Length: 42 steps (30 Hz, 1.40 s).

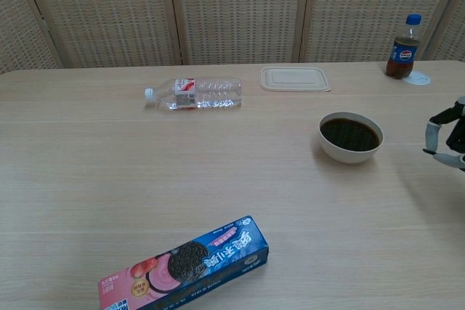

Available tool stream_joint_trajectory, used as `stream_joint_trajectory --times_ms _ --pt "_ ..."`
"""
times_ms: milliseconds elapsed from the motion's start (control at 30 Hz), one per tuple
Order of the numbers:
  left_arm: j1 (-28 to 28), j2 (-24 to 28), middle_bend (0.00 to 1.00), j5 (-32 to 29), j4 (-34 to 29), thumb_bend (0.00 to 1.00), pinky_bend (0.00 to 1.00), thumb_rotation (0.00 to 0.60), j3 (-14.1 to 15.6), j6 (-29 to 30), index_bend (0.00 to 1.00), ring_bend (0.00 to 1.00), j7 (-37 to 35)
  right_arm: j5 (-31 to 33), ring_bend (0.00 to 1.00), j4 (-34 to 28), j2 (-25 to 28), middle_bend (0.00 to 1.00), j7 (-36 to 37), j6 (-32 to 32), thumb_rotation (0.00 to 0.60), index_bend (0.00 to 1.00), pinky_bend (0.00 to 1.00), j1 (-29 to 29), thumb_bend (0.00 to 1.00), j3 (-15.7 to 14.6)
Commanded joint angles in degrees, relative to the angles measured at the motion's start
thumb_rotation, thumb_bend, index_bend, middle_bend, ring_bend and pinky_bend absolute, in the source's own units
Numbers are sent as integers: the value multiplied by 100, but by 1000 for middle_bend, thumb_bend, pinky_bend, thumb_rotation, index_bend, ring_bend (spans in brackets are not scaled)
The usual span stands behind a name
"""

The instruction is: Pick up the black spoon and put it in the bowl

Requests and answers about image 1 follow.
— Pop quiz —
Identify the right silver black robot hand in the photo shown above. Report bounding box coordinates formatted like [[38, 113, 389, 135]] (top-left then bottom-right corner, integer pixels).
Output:
[[422, 95, 465, 171]]

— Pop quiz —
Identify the white bowl with dark liquid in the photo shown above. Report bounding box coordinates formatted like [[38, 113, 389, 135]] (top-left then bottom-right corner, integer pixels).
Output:
[[318, 111, 384, 164]]

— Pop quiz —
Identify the cola bottle with blue cap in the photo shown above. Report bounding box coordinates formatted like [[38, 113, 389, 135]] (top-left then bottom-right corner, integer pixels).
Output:
[[384, 13, 423, 80]]

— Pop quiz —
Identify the clear plastic water bottle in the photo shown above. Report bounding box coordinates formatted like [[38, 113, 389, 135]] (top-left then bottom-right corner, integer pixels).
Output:
[[144, 76, 243, 111]]

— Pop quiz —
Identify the white round table disc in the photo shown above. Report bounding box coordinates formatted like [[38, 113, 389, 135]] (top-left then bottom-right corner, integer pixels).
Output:
[[402, 72, 434, 87]]

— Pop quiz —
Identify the clear plastic container lid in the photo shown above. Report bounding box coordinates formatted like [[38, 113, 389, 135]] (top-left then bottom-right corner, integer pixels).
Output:
[[259, 66, 332, 93]]

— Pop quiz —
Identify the wooden rattan folding screen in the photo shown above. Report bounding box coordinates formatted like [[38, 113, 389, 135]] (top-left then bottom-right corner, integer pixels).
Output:
[[0, 0, 465, 75]]

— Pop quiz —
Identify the blue pink cookie box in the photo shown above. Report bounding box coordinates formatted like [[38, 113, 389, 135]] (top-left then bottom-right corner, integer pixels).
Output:
[[97, 215, 270, 310]]

